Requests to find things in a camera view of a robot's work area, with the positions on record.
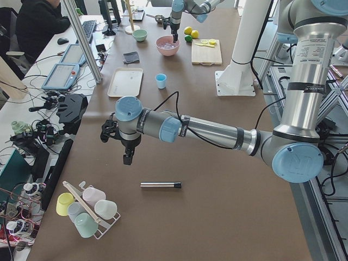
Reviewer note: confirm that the green ceramic bowl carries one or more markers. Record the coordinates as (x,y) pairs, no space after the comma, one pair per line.
(140,35)

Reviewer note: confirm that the yellow plastic cup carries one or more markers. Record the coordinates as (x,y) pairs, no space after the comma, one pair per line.
(63,202)

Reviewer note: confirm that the yellow plastic knife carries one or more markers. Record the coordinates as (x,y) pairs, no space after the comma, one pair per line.
(204,45)

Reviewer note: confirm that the green plastic cup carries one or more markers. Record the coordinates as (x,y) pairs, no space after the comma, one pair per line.
(85,225)

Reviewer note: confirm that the person in black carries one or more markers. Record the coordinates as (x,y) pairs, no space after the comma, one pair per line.
(37,22)

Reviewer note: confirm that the wooden cup tree stand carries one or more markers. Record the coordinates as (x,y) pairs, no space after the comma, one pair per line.
(132,27)

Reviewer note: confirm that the grey plastic cup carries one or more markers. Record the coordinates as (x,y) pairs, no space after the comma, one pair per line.
(74,209)

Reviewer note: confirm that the yellow lemon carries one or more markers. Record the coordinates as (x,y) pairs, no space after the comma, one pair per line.
(187,30)
(195,34)

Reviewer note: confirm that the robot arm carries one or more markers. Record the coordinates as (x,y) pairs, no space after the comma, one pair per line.
(291,149)
(199,12)

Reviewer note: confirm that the steel muddler black tip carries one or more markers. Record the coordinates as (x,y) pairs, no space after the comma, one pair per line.
(177,185)

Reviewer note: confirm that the metal ice scoop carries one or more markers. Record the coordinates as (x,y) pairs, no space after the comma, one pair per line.
(158,18)

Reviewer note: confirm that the pink plastic cup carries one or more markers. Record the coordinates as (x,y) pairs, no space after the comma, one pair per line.
(92,195)

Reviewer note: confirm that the pink bowl of ice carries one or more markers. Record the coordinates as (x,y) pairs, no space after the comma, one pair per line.
(166,46)

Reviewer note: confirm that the wooden cutting board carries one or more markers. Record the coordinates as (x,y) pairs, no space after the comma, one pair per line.
(205,55)

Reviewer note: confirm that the black keyboard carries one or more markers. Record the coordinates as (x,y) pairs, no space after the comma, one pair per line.
(88,28)

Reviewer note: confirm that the cream rabbit serving tray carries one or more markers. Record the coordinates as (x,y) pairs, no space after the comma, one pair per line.
(125,82)

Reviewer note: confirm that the aluminium frame post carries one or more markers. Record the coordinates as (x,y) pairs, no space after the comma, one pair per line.
(81,37)

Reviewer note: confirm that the white wire cup rack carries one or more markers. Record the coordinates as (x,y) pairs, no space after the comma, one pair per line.
(103,225)

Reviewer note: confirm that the small blue plastic cup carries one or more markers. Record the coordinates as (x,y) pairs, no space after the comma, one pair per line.
(161,80)

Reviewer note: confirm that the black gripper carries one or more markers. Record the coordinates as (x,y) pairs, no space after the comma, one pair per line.
(174,27)
(129,144)

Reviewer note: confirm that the white plastic cup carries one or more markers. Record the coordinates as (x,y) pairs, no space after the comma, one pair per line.
(105,209)

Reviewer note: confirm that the blue teach pendant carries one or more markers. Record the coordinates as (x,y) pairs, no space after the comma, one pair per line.
(61,77)
(73,55)

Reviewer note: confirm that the grey folded cloth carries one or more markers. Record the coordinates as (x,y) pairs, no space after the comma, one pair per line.
(131,57)

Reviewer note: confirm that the green lime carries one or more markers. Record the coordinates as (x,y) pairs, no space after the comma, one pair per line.
(188,38)

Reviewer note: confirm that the black computer mouse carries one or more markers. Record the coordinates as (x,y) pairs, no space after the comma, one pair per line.
(62,41)

